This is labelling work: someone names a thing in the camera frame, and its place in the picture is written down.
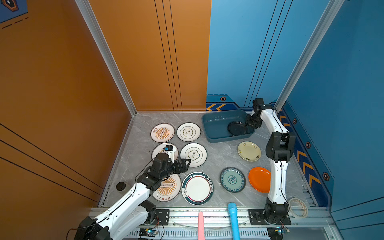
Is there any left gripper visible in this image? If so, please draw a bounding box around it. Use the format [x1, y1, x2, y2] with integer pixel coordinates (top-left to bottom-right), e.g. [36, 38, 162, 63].
[159, 158, 191, 181]

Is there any white flower plate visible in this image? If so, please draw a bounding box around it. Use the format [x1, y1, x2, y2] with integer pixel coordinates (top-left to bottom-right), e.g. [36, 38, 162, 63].
[180, 143, 208, 168]
[177, 123, 201, 142]

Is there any black plate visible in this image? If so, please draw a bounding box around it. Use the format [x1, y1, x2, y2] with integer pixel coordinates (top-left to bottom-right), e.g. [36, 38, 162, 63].
[228, 121, 248, 136]

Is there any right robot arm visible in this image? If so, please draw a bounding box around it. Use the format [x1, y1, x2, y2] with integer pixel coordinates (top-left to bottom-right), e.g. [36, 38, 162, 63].
[246, 98, 296, 225]

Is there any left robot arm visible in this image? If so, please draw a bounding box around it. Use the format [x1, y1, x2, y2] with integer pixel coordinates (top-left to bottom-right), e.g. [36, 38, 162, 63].
[74, 153, 192, 240]

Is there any teal plastic bin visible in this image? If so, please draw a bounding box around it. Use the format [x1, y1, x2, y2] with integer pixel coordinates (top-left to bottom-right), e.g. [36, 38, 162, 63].
[202, 110, 255, 143]

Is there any large orange sunburst plate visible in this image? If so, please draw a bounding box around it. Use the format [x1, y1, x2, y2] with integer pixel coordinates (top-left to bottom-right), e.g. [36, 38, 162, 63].
[152, 174, 182, 202]

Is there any white plate green red rim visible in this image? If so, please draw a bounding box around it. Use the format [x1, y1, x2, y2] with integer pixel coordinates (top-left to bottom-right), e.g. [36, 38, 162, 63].
[181, 172, 215, 206]

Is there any cream yellow plate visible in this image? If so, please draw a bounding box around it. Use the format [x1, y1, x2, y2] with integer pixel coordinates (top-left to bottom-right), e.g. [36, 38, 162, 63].
[238, 141, 262, 162]

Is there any teal patterned plate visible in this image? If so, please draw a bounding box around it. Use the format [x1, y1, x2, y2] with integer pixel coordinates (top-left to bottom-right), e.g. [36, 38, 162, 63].
[220, 167, 246, 193]

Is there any small black round cap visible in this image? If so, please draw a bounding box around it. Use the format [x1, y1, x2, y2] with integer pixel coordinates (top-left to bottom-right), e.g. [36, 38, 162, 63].
[116, 182, 126, 192]

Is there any left circuit board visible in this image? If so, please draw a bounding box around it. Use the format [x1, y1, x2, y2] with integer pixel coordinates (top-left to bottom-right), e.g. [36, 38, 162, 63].
[138, 228, 159, 240]

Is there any circuit board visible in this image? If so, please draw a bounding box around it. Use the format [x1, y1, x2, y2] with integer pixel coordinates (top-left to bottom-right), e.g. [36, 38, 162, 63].
[138, 228, 159, 240]
[267, 228, 291, 240]

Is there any right circuit board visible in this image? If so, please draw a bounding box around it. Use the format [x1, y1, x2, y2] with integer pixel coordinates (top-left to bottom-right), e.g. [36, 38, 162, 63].
[267, 228, 291, 240]

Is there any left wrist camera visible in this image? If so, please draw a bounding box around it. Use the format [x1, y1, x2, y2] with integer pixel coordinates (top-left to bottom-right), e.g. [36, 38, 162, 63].
[164, 145, 175, 158]

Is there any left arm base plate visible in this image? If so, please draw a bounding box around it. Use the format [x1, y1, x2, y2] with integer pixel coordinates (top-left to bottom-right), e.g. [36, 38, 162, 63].
[144, 209, 170, 226]

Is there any blue handle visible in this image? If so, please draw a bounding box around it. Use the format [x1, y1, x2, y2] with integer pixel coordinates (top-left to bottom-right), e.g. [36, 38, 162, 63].
[228, 203, 241, 240]

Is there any pink handle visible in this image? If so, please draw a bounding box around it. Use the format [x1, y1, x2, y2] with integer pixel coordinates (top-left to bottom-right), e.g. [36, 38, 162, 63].
[198, 212, 206, 240]

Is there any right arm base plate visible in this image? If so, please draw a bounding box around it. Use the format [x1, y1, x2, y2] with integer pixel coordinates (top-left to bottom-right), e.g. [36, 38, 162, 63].
[248, 209, 292, 226]

